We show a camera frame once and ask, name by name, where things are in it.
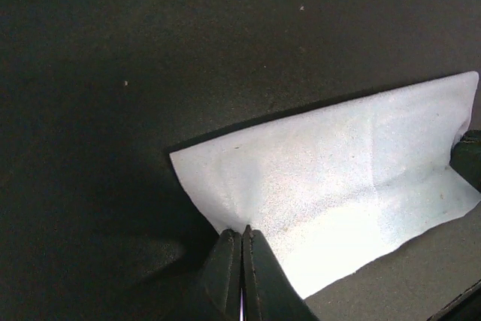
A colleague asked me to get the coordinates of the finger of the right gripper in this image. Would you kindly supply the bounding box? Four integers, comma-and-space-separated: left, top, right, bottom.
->
449, 130, 481, 189

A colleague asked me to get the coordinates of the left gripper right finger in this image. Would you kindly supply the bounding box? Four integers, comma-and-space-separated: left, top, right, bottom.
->
242, 226, 318, 321

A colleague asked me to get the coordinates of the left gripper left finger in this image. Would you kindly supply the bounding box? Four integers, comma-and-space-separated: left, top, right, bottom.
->
188, 229, 242, 320

